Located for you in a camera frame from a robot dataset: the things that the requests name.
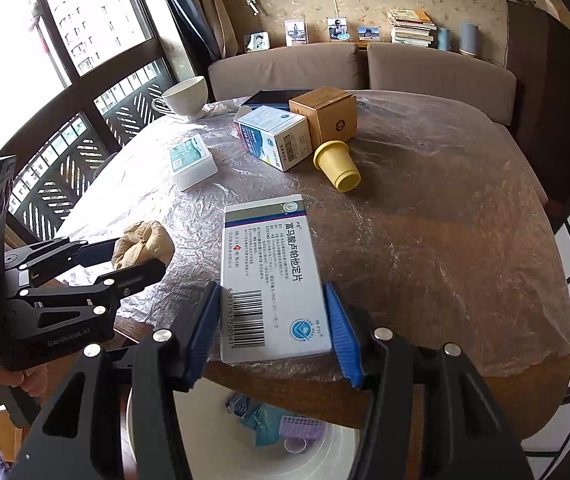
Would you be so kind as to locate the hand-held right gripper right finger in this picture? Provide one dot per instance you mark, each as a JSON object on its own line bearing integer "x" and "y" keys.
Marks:
{"x": 342, "y": 335}

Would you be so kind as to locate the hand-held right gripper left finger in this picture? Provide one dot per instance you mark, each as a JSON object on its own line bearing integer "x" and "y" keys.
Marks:
{"x": 205, "y": 330}

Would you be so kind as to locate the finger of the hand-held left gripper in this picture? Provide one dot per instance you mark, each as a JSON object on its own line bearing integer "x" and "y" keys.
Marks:
{"x": 130, "y": 280}
{"x": 65, "y": 255}

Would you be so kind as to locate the beige paper ball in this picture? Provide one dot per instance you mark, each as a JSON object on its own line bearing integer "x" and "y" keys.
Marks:
{"x": 145, "y": 240}

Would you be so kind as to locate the white medicine box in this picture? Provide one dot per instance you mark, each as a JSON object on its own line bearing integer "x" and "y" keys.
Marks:
{"x": 270, "y": 270}

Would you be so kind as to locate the white round bin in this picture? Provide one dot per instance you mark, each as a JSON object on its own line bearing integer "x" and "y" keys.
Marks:
{"x": 315, "y": 455}

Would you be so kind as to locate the person's left hand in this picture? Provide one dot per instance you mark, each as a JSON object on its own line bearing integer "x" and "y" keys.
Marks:
{"x": 34, "y": 382}

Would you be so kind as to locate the purple grid plastic item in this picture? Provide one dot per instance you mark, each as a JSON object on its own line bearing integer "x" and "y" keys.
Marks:
{"x": 302, "y": 430}

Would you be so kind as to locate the teal crumpled packet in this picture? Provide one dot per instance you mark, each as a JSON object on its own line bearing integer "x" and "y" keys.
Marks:
{"x": 257, "y": 422}

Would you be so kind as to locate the white box teal label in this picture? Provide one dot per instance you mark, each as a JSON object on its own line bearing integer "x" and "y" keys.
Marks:
{"x": 192, "y": 162}

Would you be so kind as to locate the dark framed window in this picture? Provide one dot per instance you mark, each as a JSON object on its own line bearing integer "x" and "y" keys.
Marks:
{"x": 65, "y": 110}

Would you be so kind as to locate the clear plastic table cover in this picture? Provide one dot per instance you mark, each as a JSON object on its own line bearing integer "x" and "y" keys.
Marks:
{"x": 440, "y": 220}

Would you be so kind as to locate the yellow plastic cup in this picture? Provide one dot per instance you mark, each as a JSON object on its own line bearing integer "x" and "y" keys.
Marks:
{"x": 337, "y": 167}

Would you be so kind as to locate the white embossed footed cup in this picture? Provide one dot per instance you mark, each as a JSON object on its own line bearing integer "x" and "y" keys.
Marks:
{"x": 185, "y": 95}

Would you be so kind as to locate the blue white carton box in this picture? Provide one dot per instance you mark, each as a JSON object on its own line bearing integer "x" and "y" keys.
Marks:
{"x": 275, "y": 132}

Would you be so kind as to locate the brown cardboard box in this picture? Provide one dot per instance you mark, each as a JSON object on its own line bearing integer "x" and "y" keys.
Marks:
{"x": 330, "y": 115}

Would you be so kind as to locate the blue tablet device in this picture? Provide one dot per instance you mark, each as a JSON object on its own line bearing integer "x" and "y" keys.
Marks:
{"x": 270, "y": 96}

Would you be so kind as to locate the brown sofa back cushion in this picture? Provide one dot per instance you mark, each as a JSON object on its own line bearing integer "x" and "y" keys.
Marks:
{"x": 440, "y": 75}
{"x": 285, "y": 70}

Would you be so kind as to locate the dark curtain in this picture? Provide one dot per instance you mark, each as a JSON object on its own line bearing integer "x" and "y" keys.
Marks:
{"x": 190, "y": 15}

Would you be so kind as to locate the dark wooden cabinet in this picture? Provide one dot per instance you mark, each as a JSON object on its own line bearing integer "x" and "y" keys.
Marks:
{"x": 545, "y": 100}

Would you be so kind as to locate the blue cylindrical cup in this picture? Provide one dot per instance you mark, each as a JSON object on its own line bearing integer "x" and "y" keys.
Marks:
{"x": 444, "y": 39}

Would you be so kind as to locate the stack of books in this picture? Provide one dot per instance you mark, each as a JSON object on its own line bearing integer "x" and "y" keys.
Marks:
{"x": 412, "y": 27}

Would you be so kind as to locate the grey cylindrical speaker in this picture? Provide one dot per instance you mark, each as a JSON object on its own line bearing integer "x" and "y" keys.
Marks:
{"x": 470, "y": 37}

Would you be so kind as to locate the wide child photo frame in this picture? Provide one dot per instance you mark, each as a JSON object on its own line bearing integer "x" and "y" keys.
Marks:
{"x": 256, "y": 42}

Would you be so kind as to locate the upright standing-figure photo frame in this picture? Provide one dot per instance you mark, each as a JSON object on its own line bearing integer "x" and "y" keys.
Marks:
{"x": 296, "y": 31}

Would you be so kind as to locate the metal wall hook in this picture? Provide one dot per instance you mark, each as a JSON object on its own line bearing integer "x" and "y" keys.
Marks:
{"x": 253, "y": 6}

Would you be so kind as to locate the small building photo frame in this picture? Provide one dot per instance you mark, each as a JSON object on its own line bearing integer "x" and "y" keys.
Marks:
{"x": 368, "y": 33}

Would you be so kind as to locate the upright sunglasses portrait photo frame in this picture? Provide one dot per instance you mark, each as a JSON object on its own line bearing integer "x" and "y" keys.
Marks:
{"x": 339, "y": 29}

